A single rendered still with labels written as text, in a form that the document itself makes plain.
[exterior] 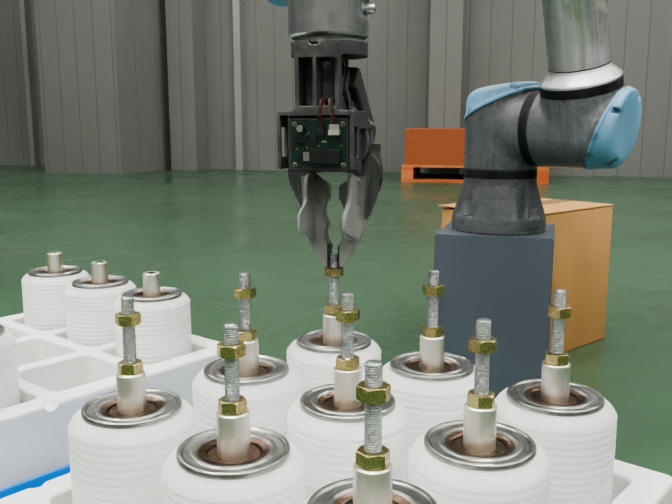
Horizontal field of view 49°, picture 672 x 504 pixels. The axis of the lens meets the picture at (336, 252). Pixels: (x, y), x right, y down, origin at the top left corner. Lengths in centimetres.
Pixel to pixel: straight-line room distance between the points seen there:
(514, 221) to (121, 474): 77
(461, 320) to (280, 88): 679
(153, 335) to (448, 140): 537
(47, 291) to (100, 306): 12
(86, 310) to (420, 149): 533
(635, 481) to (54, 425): 57
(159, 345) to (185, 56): 714
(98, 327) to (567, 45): 74
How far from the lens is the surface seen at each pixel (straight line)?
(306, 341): 74
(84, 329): 105
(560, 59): 110
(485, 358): 50
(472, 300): 117
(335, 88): 67
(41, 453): 85
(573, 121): 110
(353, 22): 68
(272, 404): 63
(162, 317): 94
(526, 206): 119
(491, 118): 117
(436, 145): 621
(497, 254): 115
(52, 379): 99
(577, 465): 60
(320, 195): 72
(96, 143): 764
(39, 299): 114
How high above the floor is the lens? 47
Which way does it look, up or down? 10 degrees down
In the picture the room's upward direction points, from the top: straight up
